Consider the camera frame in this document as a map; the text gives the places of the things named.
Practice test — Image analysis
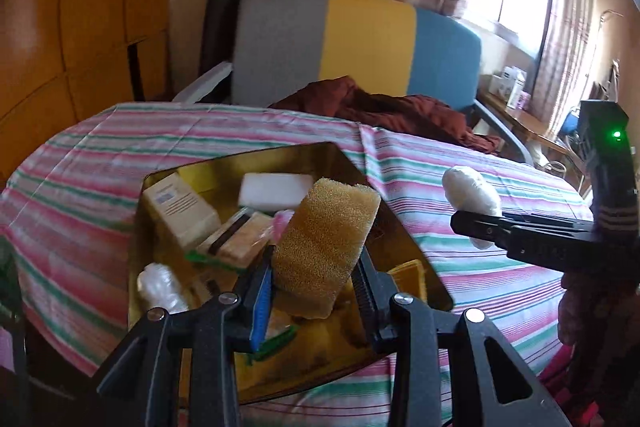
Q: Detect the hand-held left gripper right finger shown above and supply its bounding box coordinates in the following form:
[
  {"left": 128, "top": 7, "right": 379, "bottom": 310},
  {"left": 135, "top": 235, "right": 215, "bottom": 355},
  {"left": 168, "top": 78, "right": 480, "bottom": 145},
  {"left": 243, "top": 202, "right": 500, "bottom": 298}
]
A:
[{"left": 350, "top": 247, "right": 571, "bottom": 427}]

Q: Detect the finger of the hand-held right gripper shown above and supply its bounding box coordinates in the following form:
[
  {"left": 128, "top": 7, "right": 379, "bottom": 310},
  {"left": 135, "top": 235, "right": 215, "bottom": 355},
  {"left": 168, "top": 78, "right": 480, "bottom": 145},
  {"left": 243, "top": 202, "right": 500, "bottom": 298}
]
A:
[
  {"left": 501, "top": 210, "right": 597, "bottom": 231},
  {"left": 450, "top": 213, "right": 640, "bottom": 280}
]

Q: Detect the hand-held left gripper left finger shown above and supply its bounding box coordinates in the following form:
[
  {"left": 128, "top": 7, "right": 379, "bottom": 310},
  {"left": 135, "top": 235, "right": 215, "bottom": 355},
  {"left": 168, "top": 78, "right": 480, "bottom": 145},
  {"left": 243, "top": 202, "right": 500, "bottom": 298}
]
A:
[{"left": 96, "top": 247, "right": 275, "bottom": 427}]

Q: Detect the brown coarse sponge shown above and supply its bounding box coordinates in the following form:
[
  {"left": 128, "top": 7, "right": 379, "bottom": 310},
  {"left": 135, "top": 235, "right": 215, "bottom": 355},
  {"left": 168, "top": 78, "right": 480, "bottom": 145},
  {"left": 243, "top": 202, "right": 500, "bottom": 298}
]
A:
[{"left": 272, "top": 177, "right": 382, "bottom": 320}]

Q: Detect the pink hair roller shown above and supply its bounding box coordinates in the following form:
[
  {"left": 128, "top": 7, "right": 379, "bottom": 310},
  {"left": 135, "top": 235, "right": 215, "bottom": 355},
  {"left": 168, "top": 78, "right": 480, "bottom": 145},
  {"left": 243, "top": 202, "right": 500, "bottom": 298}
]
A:
[{"left": 270, "top": 209, "right": 296, "bottom": 243}]

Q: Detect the white plastic ball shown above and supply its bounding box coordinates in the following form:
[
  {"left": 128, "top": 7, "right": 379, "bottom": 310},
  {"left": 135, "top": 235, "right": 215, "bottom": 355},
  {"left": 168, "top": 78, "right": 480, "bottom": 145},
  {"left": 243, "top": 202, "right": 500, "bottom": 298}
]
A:
[
  {"left": 441, "top": 165, "right": 502, "bottom": 250},
  {"left": 136, "top": 262, "right": 190, "bottom": 315}
]

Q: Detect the white foam block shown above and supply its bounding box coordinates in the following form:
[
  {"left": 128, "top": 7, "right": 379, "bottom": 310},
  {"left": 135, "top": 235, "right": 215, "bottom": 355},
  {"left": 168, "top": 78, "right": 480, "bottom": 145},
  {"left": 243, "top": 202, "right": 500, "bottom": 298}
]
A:
[{"left": 237, "top": 172, "right": 315, "bottom": 212}]

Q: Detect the gold tin box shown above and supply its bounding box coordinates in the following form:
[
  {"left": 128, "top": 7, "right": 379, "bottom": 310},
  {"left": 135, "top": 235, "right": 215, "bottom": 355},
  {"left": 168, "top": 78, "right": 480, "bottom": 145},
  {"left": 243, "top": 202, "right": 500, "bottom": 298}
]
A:
[{"left": 127, "top": 142, "right": 455, "bottom": 405}]

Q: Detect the person's right forearm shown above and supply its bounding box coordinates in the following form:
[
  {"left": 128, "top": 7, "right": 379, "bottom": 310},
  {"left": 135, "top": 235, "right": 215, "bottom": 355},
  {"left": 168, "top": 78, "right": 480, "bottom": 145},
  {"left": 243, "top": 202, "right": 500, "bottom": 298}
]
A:
[{"left": 557, "top": 274, "right": 640, "bottom": 348}]

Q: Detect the wooden side table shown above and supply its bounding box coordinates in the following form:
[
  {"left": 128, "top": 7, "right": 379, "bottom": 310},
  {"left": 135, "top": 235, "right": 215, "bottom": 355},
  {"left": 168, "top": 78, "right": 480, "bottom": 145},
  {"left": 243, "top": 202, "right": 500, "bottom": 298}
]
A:
[{"left": 477, "top": 92, "right": 586, "bottom": 178}]

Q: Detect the tall white carton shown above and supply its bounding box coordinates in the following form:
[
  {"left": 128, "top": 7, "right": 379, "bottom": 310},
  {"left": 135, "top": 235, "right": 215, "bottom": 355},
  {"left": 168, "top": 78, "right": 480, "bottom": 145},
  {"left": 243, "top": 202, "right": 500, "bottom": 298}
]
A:
[{"left": 500, "top": 66, "right": 527, "bottom": 108}]

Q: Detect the small white carton box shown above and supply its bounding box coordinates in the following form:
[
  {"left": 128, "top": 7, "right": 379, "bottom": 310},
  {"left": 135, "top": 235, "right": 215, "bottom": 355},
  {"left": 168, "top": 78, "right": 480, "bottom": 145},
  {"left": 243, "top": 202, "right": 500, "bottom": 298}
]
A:
[{"left": 141, "top": 172, "right": 222, "bottom": 253}]

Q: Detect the patterned pink curtain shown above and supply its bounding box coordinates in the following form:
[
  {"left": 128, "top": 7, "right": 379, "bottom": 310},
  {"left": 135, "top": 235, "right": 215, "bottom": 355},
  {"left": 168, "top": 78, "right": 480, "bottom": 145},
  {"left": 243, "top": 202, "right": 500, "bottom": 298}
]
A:
[{"left": 530, "top": 0, "right": 601, "bottom": 142}]

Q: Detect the maroon jacket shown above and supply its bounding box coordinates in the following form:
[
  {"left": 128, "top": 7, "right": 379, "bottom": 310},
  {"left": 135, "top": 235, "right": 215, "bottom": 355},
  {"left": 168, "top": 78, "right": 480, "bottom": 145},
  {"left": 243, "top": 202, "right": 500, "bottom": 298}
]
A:
[{"left": 270, "top": 76, "right": 501, "bottom": 154}]

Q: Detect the striped tablecloth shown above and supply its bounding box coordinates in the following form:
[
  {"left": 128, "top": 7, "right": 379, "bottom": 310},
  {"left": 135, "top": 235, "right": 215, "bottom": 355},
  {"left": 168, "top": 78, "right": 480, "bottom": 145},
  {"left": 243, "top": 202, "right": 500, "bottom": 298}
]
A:
[{"left": 0, "top": 102, "right": 596, "bottom": 427}]

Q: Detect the grey yellow blue chair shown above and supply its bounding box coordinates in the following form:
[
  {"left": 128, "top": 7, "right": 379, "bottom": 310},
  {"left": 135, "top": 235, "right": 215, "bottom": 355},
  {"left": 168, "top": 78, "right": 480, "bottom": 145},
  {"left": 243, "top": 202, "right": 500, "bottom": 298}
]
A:
[{"left": 172, "top": 0, "right": 536, "bottom": 165}]

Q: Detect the black rolled mat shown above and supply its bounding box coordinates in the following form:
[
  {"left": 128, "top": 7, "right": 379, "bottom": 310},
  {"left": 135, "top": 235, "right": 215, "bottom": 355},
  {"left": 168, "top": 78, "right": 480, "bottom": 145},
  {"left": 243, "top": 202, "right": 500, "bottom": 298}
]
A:
[{"left": 199, "top": 0, "right": 249, "bottom": 78}]

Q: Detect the wooden wardrobe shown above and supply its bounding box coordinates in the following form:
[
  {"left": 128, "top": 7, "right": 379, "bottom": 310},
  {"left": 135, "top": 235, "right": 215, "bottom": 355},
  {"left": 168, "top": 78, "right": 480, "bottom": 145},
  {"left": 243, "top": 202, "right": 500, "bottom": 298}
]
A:
[{"left": 0, "top": 0, "right": 178, "bottom": 128}]

